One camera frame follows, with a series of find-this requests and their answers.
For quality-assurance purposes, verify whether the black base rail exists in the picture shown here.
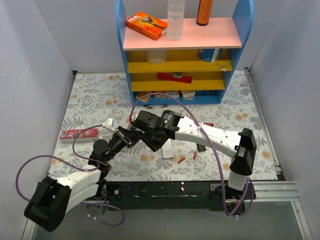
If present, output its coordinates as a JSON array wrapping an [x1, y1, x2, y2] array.
[[104, 180, 241, 211]]

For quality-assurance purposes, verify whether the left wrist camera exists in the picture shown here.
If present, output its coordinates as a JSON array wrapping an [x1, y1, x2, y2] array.
[[102, 117, 116, 133]]

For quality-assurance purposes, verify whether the red flat box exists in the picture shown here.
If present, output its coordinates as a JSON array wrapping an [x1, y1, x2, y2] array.
[[156, 72, 193, 84]]

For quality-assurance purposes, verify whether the floral table mat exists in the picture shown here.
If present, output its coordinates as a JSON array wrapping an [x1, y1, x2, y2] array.
[[48, 71, 277, 182]]

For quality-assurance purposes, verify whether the orange cologne bottle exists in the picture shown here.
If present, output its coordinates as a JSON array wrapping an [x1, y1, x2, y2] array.
[[196, 0, 214, 26]]

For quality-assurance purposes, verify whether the white tissue pack right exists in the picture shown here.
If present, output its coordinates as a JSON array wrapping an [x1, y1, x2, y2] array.
[[180, 90, 196, 101]]

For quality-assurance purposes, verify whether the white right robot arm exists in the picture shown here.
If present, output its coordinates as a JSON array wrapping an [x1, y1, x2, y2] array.
[[131, 110, 257, 199]]

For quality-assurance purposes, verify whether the white tissue pack middle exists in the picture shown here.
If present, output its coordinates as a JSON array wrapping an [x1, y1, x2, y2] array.
[[165, 91, 180, 99]]

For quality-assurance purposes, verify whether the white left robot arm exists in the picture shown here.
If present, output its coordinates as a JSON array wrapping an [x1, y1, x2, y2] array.
[[24, 126, 143, 232]]

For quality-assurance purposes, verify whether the red white remote control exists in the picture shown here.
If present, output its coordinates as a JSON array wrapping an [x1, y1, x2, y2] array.
[[203, 122, 214, 127]]

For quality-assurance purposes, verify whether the blue shelf unit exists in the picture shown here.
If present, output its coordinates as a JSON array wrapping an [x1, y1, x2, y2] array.
[[115, 0, 254, 105]]

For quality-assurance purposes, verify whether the small clip on shelf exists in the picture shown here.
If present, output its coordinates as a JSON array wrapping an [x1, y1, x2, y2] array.
[[220, 65, 227, 72]]

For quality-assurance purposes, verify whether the blue white can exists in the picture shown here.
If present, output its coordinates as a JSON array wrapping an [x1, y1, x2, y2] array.
[[197, 48, 222, 63]]

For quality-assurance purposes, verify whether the clear plastic bottle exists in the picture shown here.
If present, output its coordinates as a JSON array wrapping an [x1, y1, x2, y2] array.
[[167, 0, 186, 41]]

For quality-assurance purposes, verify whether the yellow tissue pack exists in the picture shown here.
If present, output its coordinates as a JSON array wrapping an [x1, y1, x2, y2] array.
[[135, 91, 152, 103]]

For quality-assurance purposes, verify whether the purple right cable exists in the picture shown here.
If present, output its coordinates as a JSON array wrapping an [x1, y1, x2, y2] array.
[[129, 92, 256, 217]]

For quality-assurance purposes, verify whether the orange razor box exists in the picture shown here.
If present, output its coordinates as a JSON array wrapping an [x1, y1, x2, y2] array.
[[125, 11, 168, 41]]

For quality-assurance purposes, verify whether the white plastic cup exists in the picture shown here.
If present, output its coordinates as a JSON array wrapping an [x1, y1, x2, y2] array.
[[145, 50, 168, 65]]

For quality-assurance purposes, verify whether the red toothpaste box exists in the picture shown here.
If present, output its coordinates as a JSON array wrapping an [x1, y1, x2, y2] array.
[[59, 128, 100, 144]]

